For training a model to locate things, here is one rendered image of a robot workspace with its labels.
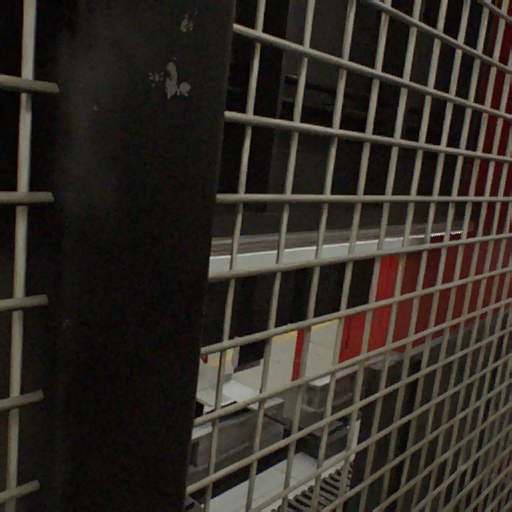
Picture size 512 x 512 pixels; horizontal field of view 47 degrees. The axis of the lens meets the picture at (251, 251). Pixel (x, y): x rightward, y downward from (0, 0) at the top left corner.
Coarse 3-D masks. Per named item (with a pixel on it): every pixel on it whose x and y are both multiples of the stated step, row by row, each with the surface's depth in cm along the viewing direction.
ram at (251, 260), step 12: (396, 240) 185; (420, 240) 198; (288, 252) 143; (300, 252) 147; (312, 252) 151; (324, 252) 155; (336, 252) 160; (360, 252) 170; (216, 264) 125; (228, 264) 128; (240, 264) 131; (252, 264) 134; (264, 264) 137
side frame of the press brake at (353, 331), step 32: (480, 160) 189; (480, 192) 190; (384, 256) 215; (416, 256) 206; (448, 256) 198; (480, 256) 191; (384, 288) 215; (448, 288) 199; (352, 320) 225; (384, 320) 216; (352, 352) 226
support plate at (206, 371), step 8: (200, 360) 171; (200, 368) 165; (208, 368) 166; (216, 368) 166; (200, 376) 160; (208, 376) 160; (216, 376) 161; (232, 376) 162; (200, 384) 155; (208, 384) 155; (248, 384) 158; (200, 392) 150; (208, 392) 150; (200, 400) 146; (208, 400) 146; (224, 400) 147
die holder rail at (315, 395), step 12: (372, 360) 196; (348, 372) 183; (312, 384) 171; (324, 384) 172; (336, 384) 178; (348, 384) 184; (312, 396) 174; (324, 396) 174; (336, 396) 180; (348, 396) 185; (300, 408) 175; (312, 408) 174; (324, 408) 175
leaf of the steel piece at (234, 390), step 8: (224, 376) 157; (216, 384) 155; (224, 384) 156; (232, 384) 156; (240, 384) 157; (224, 392) 151; (232, 392) 151; (240, 392) 152; (248, 392) 153; (256, 392) 153
